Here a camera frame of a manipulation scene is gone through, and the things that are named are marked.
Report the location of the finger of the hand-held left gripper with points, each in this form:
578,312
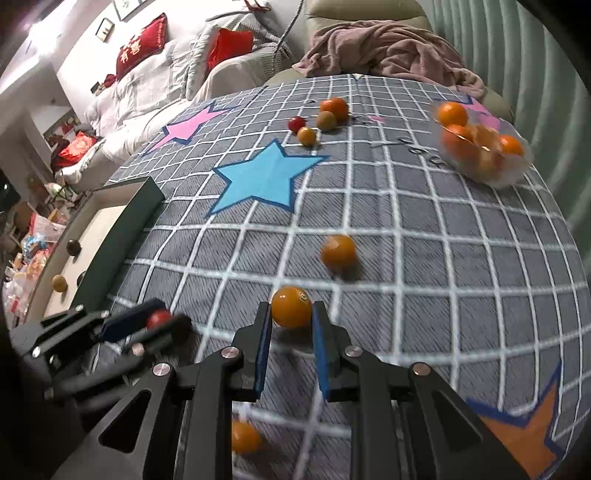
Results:
178,330
127,321

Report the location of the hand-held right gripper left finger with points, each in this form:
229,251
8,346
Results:
263,350

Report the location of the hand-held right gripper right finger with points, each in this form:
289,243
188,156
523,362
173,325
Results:
321,353

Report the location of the red cherry tomato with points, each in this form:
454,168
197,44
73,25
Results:
296,124
159,318

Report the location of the orange kumquat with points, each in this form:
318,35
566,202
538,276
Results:
338,252
245,437
291,307

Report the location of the dark green box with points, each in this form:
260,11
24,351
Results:
124,230

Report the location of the dark purple plum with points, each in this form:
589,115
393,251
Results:
74,247

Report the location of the pile of colourful packets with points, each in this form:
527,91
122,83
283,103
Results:
27,263

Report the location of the red embroidered cushion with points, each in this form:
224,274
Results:
76,148

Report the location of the small kumquat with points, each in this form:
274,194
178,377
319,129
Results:
306,136

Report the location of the white duvet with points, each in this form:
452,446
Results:
138,101

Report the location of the green-brown kiwi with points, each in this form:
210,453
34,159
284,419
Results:
326,121

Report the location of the beige sofa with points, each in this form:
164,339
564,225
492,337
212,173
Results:
231,81

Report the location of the clear glass bowl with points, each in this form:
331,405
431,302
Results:
503,173

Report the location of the peeled orange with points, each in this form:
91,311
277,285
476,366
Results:
485,143

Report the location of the red printed pillow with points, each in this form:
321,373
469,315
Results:
141,44

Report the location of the plain red pillow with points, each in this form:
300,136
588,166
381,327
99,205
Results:
228,48

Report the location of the grey striped cloth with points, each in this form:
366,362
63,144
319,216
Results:
258,37

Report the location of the pink blanket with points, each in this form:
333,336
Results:
392,50

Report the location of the green armchair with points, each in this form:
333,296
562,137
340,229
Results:
351,11

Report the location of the pale green curtain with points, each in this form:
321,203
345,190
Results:
521,69

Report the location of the small picture frame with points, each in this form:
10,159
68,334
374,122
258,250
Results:
107,28

